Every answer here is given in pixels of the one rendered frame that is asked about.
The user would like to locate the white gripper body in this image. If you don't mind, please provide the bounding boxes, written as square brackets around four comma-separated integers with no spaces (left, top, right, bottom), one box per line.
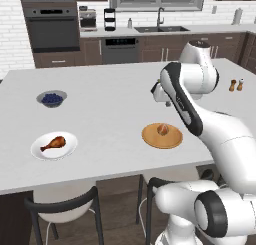
[150,80,174,108]

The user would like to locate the brown onion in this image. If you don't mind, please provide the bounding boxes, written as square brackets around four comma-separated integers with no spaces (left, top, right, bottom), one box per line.
[156,122,170,137]

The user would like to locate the grey bowl blue inside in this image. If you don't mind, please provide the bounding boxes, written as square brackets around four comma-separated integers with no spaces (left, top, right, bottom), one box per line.
[36,89,68,109]

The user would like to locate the brown chicken drumstick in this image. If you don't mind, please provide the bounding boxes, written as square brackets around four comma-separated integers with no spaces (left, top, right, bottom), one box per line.
[39,135,67,153]

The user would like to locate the brown lower cupboards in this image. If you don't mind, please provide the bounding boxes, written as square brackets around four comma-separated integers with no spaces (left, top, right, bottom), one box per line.
[32,37,103,69]
[138,31,256,74]

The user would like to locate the orange wooden plate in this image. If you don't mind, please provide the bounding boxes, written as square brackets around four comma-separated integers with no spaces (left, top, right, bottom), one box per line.
[141,122,184,150]

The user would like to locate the grey dishwasher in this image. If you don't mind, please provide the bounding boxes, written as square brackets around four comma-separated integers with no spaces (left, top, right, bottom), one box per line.
[101,37,140,66]

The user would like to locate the dark sink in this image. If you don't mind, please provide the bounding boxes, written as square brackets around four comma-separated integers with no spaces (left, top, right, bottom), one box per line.
[133,25,191,34]

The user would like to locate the brown pepper shaker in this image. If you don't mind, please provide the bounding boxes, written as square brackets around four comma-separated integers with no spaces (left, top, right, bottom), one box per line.
[228,78,237,93]

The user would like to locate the dark tap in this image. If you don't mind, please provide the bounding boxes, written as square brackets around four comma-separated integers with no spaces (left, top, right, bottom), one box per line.
[156,6,166,27]

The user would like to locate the white-topped salt shaker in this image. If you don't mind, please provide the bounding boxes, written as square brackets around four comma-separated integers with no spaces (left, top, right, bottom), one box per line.
[236,77,245,92]

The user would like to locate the silver coffee machine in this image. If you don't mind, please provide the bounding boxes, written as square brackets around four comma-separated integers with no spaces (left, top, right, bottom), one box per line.
[78,8,98,32]

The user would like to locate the white paper towel roll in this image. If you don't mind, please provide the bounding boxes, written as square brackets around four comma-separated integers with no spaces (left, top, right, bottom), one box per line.
[231,7,244,26]

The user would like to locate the white plate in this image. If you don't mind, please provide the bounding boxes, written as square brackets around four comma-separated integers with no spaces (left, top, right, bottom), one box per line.
[30,131,79,162]

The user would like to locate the black wire stand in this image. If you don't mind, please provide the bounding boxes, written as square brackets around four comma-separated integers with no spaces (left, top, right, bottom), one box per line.
[103,7,117,32]

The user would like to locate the white chair black frame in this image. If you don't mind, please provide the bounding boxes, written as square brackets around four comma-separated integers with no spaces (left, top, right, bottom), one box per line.
[135,167,202,245]
[23,180,105,245]

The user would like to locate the black wall oven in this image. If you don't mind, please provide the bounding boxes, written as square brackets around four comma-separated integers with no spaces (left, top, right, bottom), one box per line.
[22,2,81,54]

